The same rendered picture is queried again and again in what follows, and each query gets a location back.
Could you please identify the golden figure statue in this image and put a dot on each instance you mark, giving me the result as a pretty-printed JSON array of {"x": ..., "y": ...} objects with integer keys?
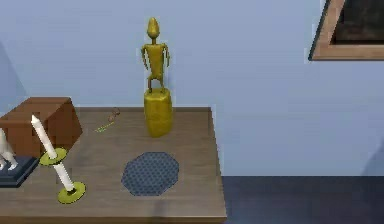
[{"x": 158, "y": 110}]

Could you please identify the dark blue octagonal mat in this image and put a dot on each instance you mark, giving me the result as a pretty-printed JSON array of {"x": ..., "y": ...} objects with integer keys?
[{"x": 150, "y": 173}]

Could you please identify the brown wooden table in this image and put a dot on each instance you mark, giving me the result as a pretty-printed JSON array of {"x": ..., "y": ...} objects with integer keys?
[{"x": 110, "y": 200}]

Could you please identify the brown cardboard box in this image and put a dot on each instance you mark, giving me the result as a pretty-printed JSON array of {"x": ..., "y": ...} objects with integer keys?
[{"x": 55, "y": 121}]

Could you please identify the white candle on green holder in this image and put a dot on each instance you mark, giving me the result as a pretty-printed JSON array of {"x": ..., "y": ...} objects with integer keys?
[{"x": 53, "y": 156}]

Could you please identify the wooden framed dark picture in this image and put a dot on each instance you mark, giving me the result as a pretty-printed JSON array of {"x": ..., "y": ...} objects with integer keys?
[{"x": 346, "y": 50}]

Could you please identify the white statue on dark base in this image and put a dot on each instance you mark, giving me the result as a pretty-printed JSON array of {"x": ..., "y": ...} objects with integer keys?
[{"x": 10, "y": 166}]

